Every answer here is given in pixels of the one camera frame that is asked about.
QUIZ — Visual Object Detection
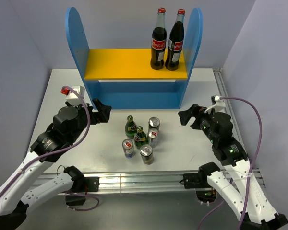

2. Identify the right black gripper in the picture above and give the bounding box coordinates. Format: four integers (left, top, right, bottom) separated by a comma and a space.
178, 103, 218, 143

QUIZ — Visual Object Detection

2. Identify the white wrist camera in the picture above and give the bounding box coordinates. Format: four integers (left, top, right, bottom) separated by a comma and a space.
60, 86, 85, 106
204, 95, 226, 114

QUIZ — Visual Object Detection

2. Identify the rear dark beverage can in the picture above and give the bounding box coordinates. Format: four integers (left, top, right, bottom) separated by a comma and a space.
148, 117, 161, 131

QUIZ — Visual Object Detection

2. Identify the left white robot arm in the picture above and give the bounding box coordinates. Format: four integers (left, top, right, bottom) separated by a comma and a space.
0, 99, 112, 230

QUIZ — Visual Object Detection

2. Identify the right side aluminium rail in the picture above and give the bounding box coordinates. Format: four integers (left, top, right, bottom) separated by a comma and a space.
212, 68, 245, 149

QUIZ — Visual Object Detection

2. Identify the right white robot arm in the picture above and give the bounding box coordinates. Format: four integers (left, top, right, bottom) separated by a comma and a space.
178, 104, 288, 230

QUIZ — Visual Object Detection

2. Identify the cola glass bottle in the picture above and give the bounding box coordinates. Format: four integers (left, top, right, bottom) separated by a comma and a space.
165, 9, 185, 71
150, 7, 167, 70

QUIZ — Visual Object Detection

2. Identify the front aluminium rail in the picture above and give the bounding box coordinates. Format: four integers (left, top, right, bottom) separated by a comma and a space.
31, 169, 266, 195

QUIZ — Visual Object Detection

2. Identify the silver can red logo middle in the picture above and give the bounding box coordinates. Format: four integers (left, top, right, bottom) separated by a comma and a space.
147, 128, 159, 148

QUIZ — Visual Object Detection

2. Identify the green glass bottle front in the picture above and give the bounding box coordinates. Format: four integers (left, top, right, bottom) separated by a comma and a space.
134, 126, 147, 149

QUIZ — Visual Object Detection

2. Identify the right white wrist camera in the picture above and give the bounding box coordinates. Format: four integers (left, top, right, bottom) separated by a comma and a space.
204, 95, 226, 114

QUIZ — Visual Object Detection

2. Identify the right cola glass bottle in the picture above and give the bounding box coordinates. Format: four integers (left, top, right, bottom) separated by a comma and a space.
165, 9, 185, 71

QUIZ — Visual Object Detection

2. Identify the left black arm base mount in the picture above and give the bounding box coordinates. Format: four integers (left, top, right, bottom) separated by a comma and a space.
65, 177, 99, 207

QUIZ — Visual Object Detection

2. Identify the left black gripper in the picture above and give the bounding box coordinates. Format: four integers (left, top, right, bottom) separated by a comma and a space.
66, 98, 111, 143

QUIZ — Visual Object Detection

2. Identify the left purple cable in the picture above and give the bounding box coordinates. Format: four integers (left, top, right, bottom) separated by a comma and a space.
0, 85, 100, 211

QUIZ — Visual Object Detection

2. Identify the aluminium rail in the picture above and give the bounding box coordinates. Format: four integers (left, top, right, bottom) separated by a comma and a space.
212, 68, 245, 149
31, 169, 266, 195

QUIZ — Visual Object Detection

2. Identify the silver blue can red logo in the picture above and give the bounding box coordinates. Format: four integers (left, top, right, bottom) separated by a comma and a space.
122, 139, 134, 158

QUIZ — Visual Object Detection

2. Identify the green glass bottle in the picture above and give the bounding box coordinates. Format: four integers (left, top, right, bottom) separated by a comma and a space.
125, 115, 137, 139
134, 126, 147, 149

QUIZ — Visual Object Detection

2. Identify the left cola glass bottle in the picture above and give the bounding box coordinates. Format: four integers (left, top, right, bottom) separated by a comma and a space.
150, 7, 167, 70

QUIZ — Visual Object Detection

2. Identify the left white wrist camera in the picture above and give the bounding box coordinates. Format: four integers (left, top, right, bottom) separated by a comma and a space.
60, 86, 85, 106

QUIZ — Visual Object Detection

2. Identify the front dark gold beverage can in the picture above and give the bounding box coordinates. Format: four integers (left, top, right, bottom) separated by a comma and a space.
140, 144, 154, 165

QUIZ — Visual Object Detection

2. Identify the blue and yellow wooden shelf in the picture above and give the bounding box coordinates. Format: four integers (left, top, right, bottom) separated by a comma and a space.
65, 7, 203, 109

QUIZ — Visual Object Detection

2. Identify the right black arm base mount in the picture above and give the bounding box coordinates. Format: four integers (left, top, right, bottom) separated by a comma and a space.
179, 173, 217, 205

